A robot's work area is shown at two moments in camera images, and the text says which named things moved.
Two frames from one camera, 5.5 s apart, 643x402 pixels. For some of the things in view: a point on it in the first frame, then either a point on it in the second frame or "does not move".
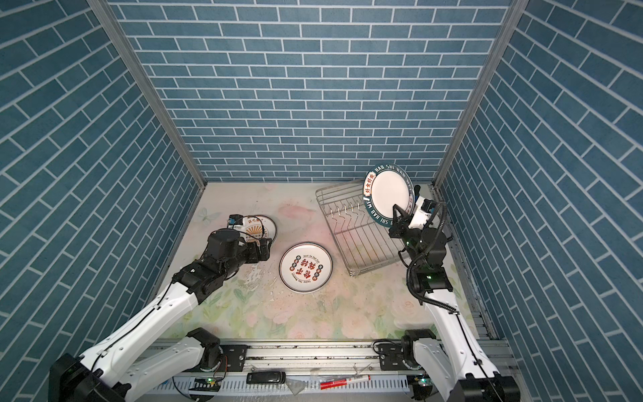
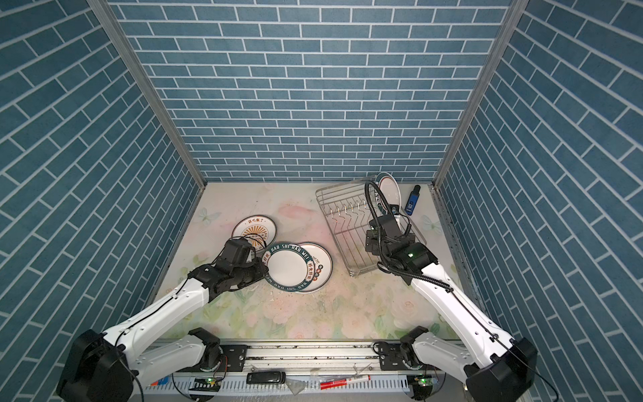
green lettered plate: (384, 186) to (290, 267)
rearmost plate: (257, 227) does not move
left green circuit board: (205, 384) does not move
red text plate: (306, 267) does not move
